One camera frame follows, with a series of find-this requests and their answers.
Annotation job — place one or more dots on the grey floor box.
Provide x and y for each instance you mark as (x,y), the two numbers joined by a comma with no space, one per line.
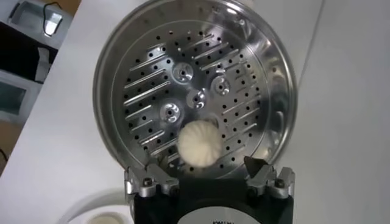
(30,15)

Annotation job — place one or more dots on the stainless steel steamer basket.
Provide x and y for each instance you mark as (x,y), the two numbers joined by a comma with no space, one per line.
(146,39)

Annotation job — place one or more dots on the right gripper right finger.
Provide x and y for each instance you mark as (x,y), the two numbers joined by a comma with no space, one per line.
(274,185)

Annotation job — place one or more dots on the black floor object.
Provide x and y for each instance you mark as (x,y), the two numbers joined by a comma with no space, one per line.
(18,51)

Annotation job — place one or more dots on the white round plate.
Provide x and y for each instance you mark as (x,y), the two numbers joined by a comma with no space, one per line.
(76,207)

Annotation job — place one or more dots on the white box green window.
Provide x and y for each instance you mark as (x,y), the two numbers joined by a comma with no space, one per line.
(15,97)

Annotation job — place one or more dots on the white steamed baozi bun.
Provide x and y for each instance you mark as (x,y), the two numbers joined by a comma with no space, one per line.
(106,218)
(199,147)

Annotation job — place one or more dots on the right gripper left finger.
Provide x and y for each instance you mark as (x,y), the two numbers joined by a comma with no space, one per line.
(146,182)

